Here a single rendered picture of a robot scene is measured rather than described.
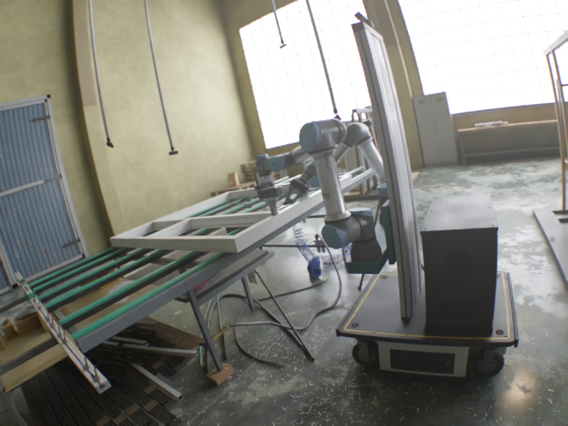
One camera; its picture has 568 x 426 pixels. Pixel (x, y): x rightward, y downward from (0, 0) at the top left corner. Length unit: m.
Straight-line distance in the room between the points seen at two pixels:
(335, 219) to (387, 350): 0.74
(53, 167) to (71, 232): 1.55
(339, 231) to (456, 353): 0.82
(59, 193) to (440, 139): 9.50
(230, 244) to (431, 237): 0.90
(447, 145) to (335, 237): 7.53
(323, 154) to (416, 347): 1.00
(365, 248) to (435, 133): 7.38
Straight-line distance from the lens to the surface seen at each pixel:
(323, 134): 1.23
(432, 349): 1.57
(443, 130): 8.61
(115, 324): 1.21
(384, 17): 9.33
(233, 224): 2.01
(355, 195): 5.97
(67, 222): 7.78
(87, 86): 8.25
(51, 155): 7.87
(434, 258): 1.38
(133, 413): 1.61
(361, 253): 1.41
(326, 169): 1.24
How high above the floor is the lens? 1.29
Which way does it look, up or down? 12 degrees down
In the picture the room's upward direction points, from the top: 13 degrees counter-clockwise
